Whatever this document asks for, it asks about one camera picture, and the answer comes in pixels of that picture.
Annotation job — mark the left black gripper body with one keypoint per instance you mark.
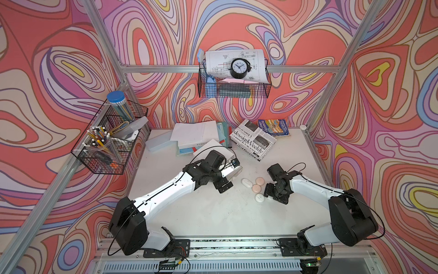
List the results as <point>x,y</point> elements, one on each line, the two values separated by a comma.
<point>219,183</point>

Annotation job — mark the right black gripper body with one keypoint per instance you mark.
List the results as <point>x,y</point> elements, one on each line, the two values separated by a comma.
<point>277,194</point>

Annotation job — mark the white round earphone case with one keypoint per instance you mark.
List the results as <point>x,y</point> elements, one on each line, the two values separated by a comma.
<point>259,198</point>

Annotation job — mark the pink earphone case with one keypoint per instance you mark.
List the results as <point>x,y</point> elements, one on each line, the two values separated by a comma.
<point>260,181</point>
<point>256,188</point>

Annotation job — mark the white oval earphone case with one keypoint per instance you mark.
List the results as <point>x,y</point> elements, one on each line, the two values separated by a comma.
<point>247,183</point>

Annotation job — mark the white three-drawer box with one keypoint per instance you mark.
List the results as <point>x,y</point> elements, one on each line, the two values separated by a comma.
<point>226,154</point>

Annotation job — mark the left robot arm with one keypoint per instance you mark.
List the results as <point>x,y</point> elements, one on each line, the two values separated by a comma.
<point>128,224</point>

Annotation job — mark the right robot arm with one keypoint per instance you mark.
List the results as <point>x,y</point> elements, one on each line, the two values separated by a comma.
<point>351,219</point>

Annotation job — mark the folded newspaper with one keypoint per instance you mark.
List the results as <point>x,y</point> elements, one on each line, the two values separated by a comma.
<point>253,140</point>

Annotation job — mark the teal books stack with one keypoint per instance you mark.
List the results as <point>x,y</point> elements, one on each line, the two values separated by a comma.
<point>223,131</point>

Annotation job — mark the white open notebook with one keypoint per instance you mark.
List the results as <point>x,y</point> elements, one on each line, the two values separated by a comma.
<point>188,135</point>

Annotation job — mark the blue book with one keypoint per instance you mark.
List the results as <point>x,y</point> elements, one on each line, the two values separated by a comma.
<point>274,127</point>

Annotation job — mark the translucent plastic box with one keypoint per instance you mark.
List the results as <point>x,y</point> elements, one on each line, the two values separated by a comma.
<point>159,142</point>

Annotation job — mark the black round clock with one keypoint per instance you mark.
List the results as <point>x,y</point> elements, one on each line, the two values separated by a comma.
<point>239,68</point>

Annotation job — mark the white drawing sheet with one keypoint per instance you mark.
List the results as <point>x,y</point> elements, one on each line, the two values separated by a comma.
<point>218,63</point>

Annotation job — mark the clear cup with pens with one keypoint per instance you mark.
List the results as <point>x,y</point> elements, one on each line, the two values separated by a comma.
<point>100,143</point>

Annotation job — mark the blue lid pencil jar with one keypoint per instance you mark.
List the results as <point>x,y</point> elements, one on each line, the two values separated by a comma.
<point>119,103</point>

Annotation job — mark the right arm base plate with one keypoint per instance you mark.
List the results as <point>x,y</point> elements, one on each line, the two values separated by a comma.
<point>295,246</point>

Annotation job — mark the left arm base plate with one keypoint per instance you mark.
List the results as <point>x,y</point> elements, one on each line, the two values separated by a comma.
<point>176,248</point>

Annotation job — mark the black wire wall basket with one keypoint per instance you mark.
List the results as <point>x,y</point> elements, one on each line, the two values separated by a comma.
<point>212,87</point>

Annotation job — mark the black wire side basket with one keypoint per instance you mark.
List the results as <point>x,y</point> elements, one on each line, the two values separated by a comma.
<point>110,119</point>

